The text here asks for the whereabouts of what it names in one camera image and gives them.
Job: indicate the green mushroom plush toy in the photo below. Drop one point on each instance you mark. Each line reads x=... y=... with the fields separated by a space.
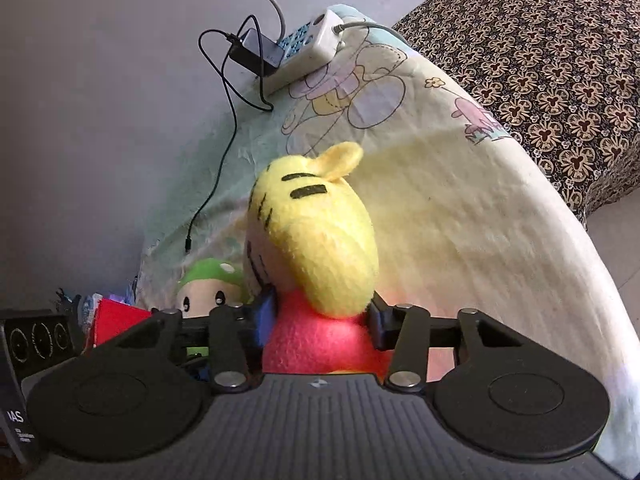
x=205 y=280

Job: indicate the yellow tiger plush toy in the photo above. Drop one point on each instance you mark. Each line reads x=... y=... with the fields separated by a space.
x=310 y=230

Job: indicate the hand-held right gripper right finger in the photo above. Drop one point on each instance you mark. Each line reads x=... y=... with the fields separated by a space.
x=382 y=325

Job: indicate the brown patterned blanket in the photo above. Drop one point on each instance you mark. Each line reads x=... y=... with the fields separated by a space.
x=550 y=60

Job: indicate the cartoon printed bedsheet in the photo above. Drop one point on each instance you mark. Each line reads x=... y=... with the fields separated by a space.
x=475 y=220

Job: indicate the black charger adapter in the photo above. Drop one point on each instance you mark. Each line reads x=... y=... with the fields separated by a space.
x=252 y=52

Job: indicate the white power strip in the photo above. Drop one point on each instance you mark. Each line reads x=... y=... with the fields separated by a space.
x=310 y=47

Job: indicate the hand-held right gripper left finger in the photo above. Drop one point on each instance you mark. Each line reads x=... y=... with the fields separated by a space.
x=265 y=317

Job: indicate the red cardboard box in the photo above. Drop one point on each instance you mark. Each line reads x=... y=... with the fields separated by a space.
x=117 y=320

